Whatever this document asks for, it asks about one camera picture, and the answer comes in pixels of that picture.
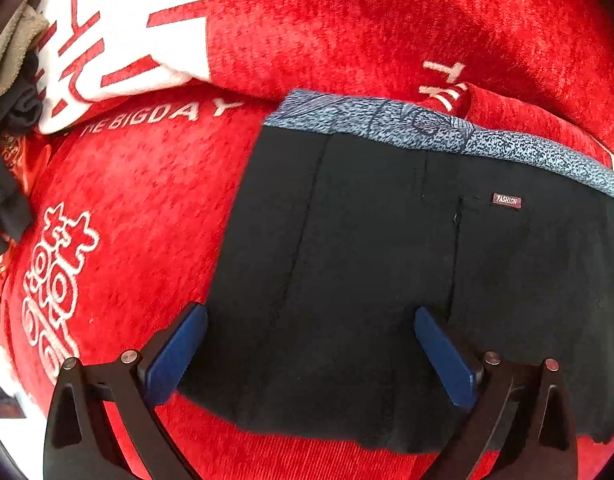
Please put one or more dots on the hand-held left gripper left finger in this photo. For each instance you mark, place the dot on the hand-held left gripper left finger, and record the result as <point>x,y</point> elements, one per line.
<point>174,355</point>

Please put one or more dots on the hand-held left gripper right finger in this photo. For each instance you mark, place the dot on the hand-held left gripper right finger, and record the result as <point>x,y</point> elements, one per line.
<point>444,355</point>

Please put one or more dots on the black pants with blue waistband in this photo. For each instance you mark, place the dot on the black pants with blue waistband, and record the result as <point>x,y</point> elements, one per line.
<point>362,260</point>

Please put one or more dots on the black cloth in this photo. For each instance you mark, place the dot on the black cloth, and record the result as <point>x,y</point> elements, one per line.
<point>7,200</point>

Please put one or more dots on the grey cloth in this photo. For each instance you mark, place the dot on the grey cloth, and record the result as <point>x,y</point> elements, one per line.
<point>12,55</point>

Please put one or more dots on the red printed blanket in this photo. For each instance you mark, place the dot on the red printed blanket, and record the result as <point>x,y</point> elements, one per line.
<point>337,25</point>

